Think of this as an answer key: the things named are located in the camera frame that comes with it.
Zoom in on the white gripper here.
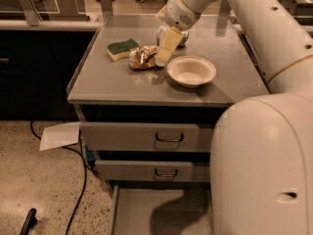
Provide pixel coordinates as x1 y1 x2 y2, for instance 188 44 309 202
156 0 200 67

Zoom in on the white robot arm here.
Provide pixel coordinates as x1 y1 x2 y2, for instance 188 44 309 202
164 0 313 235

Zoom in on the crushed white green can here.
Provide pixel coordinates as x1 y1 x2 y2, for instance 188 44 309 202
156 25 189 48

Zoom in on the grey drawer cabinet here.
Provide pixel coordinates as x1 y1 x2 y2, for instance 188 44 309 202
66 14 270 194

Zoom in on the grey top drawer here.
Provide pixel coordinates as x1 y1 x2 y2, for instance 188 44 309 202
80 122 212 152

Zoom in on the grey drawer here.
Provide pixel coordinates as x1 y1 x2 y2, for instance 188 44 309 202
108 185 213 235
80 122 212 152
96 160 209 182

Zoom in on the grey middle drawer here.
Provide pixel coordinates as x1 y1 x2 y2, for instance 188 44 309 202
96 160 209 182

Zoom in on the grey bottom drawer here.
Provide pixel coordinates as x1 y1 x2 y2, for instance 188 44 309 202
108 185 213 235

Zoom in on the white paper bowl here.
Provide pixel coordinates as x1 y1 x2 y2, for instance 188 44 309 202
166 56 216 88

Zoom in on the green yellow sponge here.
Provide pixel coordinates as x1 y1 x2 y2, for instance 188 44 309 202
107 38 139 62

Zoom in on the white paper sheet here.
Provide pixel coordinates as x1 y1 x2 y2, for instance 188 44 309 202
39 122 80 151

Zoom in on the black object on floor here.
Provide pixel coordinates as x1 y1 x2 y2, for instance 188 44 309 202
20 209 37 235

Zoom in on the black floor cable left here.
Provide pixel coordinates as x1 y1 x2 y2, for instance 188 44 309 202
29 120 99 235

